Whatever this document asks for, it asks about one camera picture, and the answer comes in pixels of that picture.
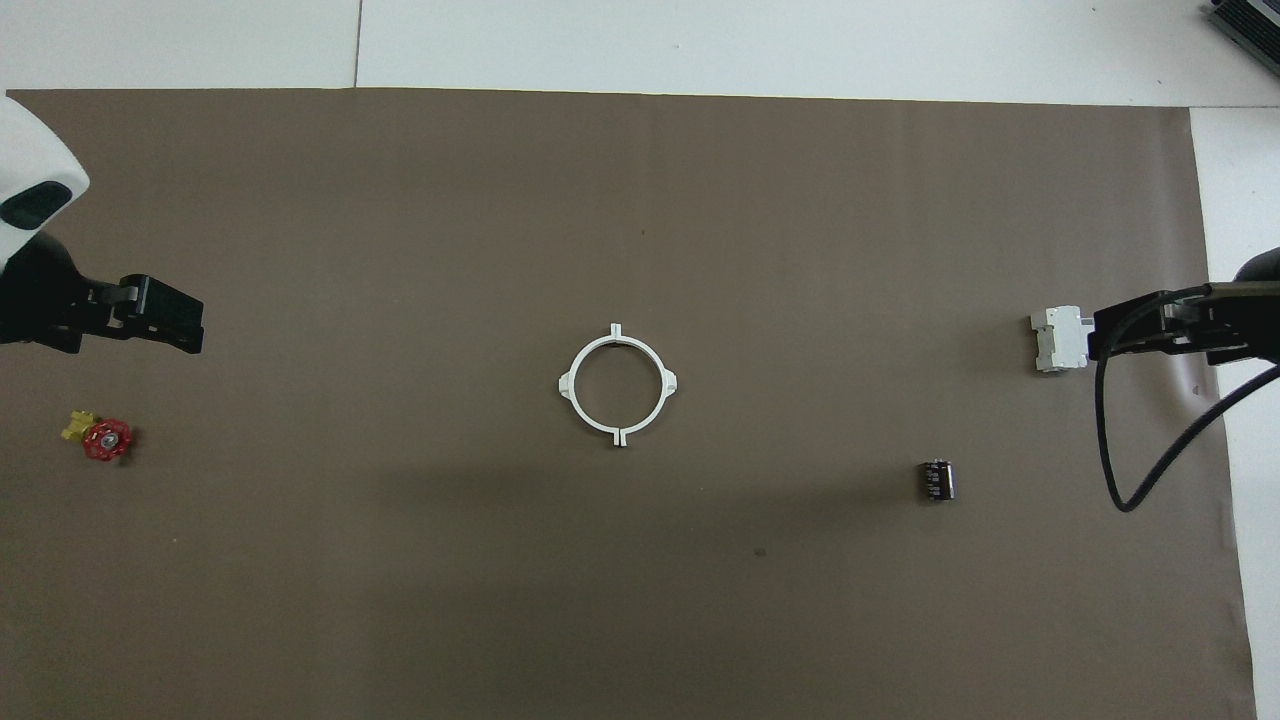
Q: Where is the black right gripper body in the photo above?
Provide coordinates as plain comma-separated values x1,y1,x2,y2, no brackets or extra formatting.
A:
1160,247,1280,363

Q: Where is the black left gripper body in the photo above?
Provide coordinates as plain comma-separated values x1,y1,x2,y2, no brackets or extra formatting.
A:
0,236,126,345

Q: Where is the white half-ring pipe clamp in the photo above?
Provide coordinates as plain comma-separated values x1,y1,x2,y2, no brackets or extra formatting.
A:
615,323,679,448
557,323,621,448

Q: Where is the grey white circuit breaker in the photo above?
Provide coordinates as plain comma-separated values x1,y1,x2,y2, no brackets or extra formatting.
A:
1030,305,1093,375

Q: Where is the red handwheel brass valve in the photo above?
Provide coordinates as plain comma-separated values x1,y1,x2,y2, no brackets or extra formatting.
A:
60,408,136,463

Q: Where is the dark grey ribbed device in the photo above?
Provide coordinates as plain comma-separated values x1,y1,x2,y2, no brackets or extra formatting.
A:
1205,0,1280,51

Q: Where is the brown paper table mat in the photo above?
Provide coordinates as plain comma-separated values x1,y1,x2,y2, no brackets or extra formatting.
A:
0,88,1259,720

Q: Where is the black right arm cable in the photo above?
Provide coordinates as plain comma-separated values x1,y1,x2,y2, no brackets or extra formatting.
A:
1094,285,1280,513

